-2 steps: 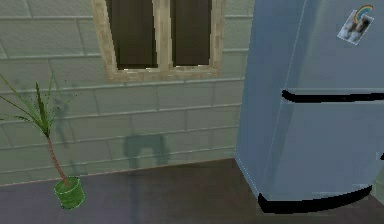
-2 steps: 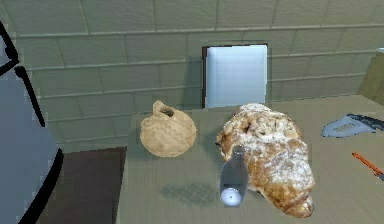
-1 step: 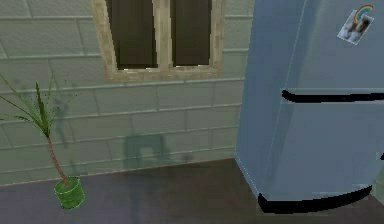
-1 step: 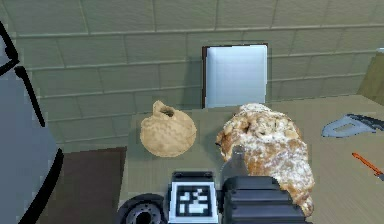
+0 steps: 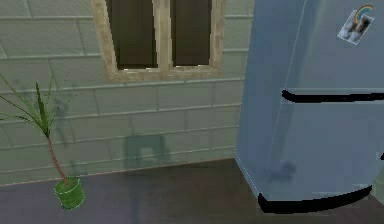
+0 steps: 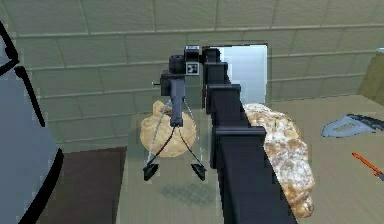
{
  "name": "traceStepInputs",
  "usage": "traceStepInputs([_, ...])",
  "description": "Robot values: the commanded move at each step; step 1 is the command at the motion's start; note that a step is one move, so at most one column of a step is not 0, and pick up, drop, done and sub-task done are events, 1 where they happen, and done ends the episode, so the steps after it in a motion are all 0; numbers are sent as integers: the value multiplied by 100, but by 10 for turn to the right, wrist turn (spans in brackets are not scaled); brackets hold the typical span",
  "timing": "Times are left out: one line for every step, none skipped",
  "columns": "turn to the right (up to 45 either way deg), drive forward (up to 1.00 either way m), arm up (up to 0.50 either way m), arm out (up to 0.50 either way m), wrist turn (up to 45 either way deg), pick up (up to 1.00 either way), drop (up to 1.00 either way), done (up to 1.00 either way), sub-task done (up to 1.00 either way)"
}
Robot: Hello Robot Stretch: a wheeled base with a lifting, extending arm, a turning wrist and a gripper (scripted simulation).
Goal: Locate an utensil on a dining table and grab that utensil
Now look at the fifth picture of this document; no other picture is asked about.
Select green house plant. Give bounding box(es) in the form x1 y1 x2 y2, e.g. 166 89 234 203
0 71 78 186

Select green plant pot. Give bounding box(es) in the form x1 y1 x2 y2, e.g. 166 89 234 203
53 176 87 211

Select pale blue fridge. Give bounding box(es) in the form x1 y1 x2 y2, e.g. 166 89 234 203
234 0 384 215

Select beige framed window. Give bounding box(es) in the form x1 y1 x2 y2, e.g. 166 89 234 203
90 0 228 83

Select black fridge handle bar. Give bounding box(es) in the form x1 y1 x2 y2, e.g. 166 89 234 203
281 89 384 104

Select photo with rainbow magnet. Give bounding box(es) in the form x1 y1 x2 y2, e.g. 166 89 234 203
336 4 375 46

